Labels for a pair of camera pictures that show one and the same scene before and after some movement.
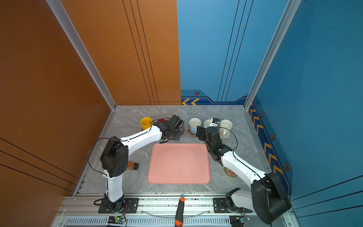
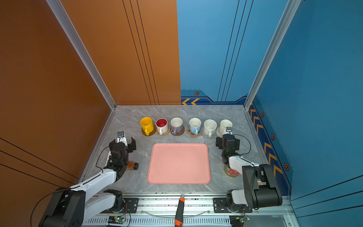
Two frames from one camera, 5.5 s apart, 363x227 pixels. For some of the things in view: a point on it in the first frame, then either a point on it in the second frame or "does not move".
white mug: (227, 124) does not move
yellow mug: (146, 123) does not move
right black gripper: (202, 131) to (220, 142)
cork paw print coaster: (188, 131) does not move
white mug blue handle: (194, 123) does not move
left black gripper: (178, 137) to (132, 146)
